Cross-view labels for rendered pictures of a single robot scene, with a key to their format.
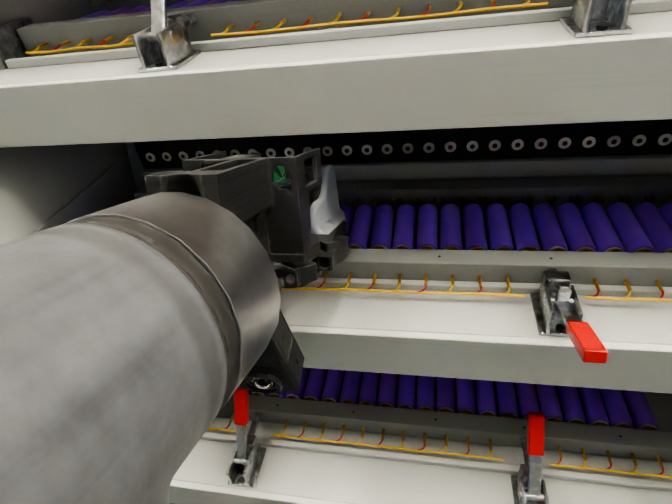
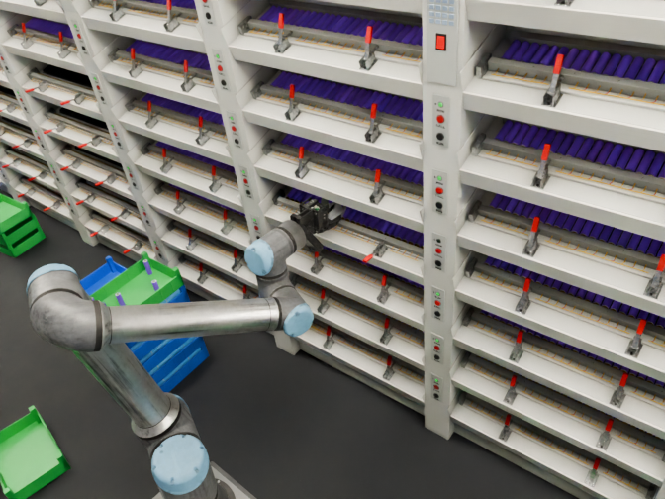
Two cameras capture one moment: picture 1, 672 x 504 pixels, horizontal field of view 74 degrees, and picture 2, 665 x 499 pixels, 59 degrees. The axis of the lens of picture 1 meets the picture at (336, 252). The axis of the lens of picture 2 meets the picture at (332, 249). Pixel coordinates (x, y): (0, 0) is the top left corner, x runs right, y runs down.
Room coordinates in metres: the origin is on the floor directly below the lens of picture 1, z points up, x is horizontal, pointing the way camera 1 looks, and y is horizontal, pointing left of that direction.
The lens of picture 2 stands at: (-0.95, -0.68, 1.81)
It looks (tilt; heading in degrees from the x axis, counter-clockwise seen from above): 39 degrees down; 29
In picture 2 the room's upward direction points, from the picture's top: 7 degrees counter-clockwise
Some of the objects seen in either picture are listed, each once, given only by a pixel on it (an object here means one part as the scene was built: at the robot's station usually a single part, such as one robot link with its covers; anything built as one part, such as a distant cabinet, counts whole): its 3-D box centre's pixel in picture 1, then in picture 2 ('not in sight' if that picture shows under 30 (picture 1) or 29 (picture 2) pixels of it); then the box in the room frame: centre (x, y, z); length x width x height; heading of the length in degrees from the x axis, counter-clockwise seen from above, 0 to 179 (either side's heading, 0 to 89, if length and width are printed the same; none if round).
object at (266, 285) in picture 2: not in sight; (275, 286); (0.07, 0.09, 0.69); 0.12 x 0.09 x 0.12; 52
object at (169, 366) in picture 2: not in sight; (157, 349); (0.11, 0.75, 0.12); 0.30 x 0.20 x 0.08; 167
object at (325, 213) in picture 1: (328, 201); (337, 208); (0.35, 0.00, 0.79); 0.09 x 0.03 x 0.06; 159
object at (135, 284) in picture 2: not in sight; (132, 290); (0.11, 0.75, 0.44); 0.30 x 0.20 x 0.08; 167
